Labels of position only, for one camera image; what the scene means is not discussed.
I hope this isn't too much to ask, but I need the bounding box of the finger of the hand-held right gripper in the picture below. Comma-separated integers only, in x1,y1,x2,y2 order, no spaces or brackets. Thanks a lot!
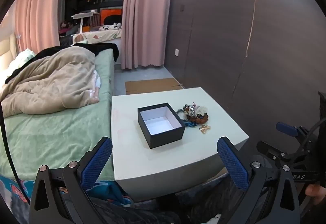
256,140,293,163
276,122,310,143

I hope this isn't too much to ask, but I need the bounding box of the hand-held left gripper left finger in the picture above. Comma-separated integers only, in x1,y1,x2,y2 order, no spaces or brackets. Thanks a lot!
29,136,114,224

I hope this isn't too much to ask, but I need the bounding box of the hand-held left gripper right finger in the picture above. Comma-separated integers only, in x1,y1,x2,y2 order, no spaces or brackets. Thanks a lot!
216,136,301,224

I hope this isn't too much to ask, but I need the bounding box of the red string bead bracelet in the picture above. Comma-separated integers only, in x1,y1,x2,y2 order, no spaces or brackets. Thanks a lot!
187,112,210,124

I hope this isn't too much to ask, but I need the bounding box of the black gift box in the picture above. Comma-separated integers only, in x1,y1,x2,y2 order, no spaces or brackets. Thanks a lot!
138,102,186,149

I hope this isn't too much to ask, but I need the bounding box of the grey-green bead bracelet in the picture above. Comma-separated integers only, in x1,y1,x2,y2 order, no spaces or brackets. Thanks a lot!
176,104,190,116

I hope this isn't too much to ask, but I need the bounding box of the person's right hand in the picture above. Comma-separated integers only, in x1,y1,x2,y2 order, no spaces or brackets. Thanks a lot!
305,185,325,205

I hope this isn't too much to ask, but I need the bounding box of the blue printed cloth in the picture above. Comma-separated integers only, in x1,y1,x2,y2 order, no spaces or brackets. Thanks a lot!
0,176,133,224

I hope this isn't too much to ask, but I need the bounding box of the dark cloth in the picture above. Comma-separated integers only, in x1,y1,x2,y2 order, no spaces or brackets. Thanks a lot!
143,170,255,224

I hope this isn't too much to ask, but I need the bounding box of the bed with green sheet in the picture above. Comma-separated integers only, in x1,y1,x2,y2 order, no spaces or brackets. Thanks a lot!
0,48,115,180

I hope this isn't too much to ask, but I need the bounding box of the white side table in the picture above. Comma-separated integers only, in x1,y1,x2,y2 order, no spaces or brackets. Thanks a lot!
111,87,249,203

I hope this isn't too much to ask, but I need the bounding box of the white fabric flower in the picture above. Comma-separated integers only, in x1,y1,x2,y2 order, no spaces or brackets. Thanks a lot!
195,103,208,116

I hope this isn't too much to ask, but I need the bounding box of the small white cloth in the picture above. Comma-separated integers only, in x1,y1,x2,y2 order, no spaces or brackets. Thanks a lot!
90,71,102,102

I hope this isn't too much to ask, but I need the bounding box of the flattened cardboard sheet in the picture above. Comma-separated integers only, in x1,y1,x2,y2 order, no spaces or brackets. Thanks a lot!
125,78,184,95

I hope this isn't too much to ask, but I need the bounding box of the beige blanket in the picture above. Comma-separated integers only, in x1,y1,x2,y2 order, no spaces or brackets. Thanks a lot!
0,46,101,115

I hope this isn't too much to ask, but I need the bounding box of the white printed duvet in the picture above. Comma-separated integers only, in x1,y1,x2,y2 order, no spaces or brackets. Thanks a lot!
73,27,123,45

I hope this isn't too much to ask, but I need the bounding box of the pale green pillow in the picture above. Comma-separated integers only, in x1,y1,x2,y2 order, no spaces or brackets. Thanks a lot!
5,48,36,74

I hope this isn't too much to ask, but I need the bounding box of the pink cloth pile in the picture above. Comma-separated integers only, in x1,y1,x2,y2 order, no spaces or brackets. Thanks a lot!
59,22,74,36

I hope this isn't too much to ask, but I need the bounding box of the beige headboard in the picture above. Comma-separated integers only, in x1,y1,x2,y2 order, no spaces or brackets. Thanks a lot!
0,33,18,72

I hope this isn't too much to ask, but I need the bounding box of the orange and black cushion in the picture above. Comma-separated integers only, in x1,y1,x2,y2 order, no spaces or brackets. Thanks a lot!
100,8,123,26

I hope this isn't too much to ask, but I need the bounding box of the white folding table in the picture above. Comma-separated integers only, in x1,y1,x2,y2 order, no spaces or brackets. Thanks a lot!
71,12,96,36

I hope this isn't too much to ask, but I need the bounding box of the pink curtain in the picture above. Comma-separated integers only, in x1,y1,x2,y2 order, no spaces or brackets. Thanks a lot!
14,0,67,55
120,0,171,70

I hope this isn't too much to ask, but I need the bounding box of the black cable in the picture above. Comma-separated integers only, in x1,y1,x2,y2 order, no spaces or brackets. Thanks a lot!
0,101,24,190
292,117,326,163

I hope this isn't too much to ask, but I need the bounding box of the silver chain bracelet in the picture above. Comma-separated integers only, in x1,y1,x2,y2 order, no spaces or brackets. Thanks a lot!
187,104,200,118

